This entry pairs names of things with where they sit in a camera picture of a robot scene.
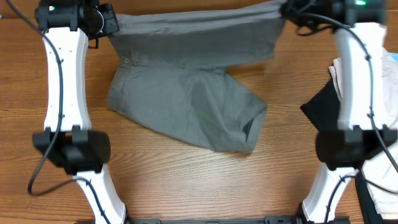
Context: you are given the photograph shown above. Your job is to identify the grey shorts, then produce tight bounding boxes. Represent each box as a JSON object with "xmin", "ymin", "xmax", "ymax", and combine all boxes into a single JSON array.
[{"xmin": 108, "ymin": 1, "xmax": 285, "ymax": 153}]

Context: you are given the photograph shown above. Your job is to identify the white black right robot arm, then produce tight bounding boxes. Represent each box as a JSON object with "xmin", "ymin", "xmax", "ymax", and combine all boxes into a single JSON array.
[{"xmin": 280, "ymin": 0, "xmax": 397, "ymax": 223}]

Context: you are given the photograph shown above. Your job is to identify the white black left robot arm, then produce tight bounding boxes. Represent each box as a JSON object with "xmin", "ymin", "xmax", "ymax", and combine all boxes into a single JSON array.
[{"xmin": 32, "ymin": 1, "xmax": 130, "ymax": 223}]

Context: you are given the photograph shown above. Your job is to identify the light blue cloth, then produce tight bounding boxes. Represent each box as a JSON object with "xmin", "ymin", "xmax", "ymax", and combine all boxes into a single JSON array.
[{"xmin": 389, "ymin": 52, "xmax": 398, "ymax": 62}]

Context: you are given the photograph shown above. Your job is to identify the black folded garment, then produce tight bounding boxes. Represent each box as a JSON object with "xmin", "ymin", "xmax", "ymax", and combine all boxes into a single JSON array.
[{"xmin": 300, "ymin": 79, "xmax": 385, "ymax": 224}]

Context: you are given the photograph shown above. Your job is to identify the light beige folded shorts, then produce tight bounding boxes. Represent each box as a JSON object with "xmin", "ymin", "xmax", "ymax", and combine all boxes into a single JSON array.
[{"xmin": 328, "ymin": 50, "xmax": 397, "ymax": 222}]

